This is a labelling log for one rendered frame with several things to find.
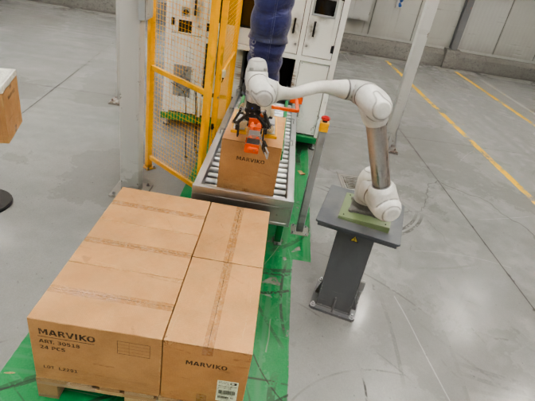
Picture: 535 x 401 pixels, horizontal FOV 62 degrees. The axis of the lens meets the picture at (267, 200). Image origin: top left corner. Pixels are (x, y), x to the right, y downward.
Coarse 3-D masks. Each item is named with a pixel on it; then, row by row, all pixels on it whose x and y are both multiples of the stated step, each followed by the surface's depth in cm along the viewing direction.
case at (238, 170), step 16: (224, 144) 291; (240, 144) 290; (272, 144) 292; (224, 160) 296; (240, 160) 296; (256, 160) 295; (272, 160) 294; (224, 176) 303; (240, 176) 302; (256, 176) 301; (272, 176) 300; (256, 192) 307; (272, 192) 306
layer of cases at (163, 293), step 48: (144, 192) 293; (96, 240) 243; (144, 240) 250; (192, 240) 257; (240, 240) 264; (48, 288) 208; (96, 288) 213; (144, 288) 218; (192, 288) 223; (240, 288) 229; (48, 336) 197; (96, 336) 195; (144, 336) 193; (192, 336) 197; (240, 336) 202; (96, 384) 212; (144, 384) 209; (192, 384) 207; (240, 384) 204
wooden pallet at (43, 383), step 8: (40, 384) 214; (48, 384) 214; (56, 384) 214; (64, 384) 213; (72, 384) 213; (80, 384) 212; (40, 392) 218; (48, 392) 217; (56, 392) 217; (96, 392) 215; (104, 392) 214; (112, 392) 214; (120, 392) 214; (128, 392) 213; (128, 400) 216; (136, 400) 216; (144, 400) 215; (152, 400) 215; (160, 400) 214; (168, 400) 214; (176, 400) 213
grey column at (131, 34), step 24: (120, 0) 309; (120, 24) 317; (144, 24) 326; (120, 48) 326; (144, 48) 336; (120, 72) 335; (144, 72) 346; (120, 96) 345; (120, 120) 355; (120, 144) 365; (120, 168) 377
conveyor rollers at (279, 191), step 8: (240, 96) 493; (272, 104) 493; (280, 104) 493; (280, 112) 470; (288, 112) 477; (288, 120) 454; (288, 128) 439; (288, 136) 416; (288, 144) 400; (216, 160) 352; (280, 160) 369; (216, 168) 337; (280, 168) 355; (208, 176) 329; (216, 176) 329; (280, 176) 345; (208, 184) 314; (216, 184) 322; (280, 184) 332; (280, 192) 322
